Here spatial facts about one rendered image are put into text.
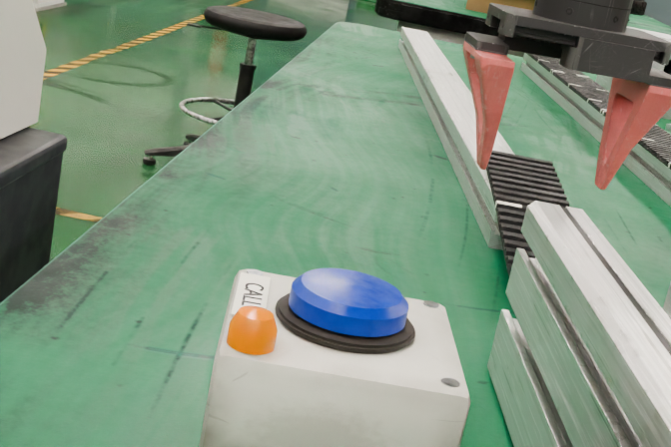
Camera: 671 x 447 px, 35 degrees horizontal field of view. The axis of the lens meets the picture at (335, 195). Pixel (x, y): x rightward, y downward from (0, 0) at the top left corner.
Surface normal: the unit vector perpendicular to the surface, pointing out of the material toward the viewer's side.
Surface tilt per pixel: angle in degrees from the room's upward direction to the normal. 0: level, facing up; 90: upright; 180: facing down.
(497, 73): 111
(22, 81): 90
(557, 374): 90
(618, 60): 90
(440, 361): 0
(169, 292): 0
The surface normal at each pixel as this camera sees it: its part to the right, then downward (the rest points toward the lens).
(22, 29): 0.97, 0.22
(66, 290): 0.18, -0.95
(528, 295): -0.98, -0.18
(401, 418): 0.00, 0.27
